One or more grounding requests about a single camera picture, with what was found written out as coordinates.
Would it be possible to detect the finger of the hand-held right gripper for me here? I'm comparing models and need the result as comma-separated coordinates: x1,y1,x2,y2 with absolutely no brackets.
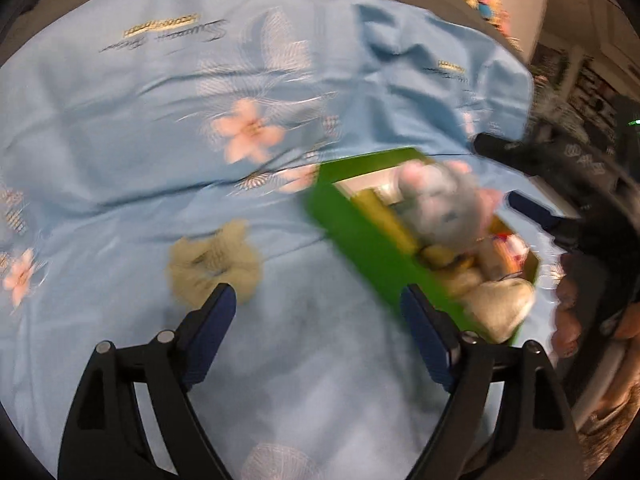
472,132,556,173
506,191,581,241

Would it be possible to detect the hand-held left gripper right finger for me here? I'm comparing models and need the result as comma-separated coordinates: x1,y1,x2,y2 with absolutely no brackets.
400,284,586,480

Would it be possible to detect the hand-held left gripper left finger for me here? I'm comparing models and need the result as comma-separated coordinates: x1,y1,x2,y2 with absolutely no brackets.
57,282,237,480

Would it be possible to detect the white plush toy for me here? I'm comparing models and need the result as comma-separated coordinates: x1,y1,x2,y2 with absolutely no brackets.
397,159,501,253

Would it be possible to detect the green box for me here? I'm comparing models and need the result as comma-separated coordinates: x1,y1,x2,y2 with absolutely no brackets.
306,147,541,346

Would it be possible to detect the person's right hand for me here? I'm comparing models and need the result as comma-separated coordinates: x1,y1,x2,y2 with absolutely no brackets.
554,260,640,356

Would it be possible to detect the olive frilly cloth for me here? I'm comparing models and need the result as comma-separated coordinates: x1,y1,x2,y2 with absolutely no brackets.
167,220,263,307

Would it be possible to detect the cluttered shelf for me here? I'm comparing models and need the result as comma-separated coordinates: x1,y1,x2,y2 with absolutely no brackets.
530,45,621,136

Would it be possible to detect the blue floral bedsheet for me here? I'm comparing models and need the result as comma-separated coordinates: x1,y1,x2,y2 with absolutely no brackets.
0,0,566,480

